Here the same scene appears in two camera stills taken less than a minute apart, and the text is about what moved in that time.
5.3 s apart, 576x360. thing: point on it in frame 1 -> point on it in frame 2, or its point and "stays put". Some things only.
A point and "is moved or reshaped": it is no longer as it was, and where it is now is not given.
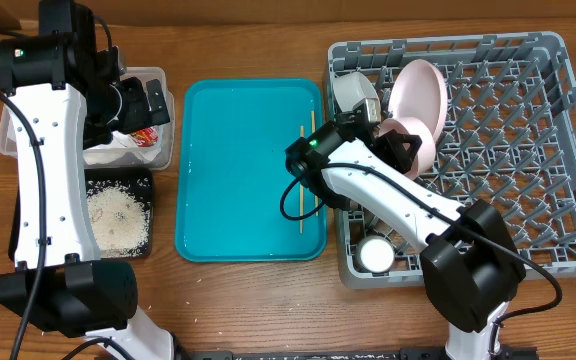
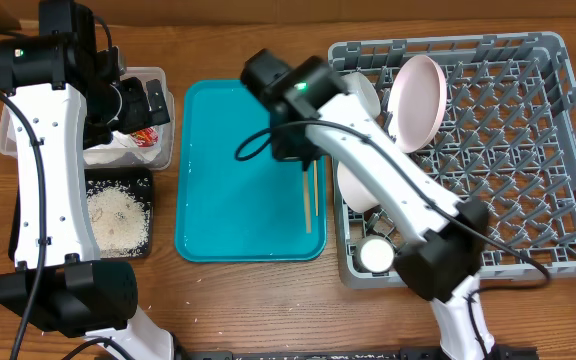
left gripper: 139,115 stays put
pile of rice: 120,218 stays put
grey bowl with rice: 351,88 stays put
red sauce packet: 145,137 stays put
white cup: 375,254 stays put
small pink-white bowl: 424,158 is moved or reshaped
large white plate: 419,92 stays put
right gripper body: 374,133 -> 291,140
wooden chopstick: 301,190 -> 307,204
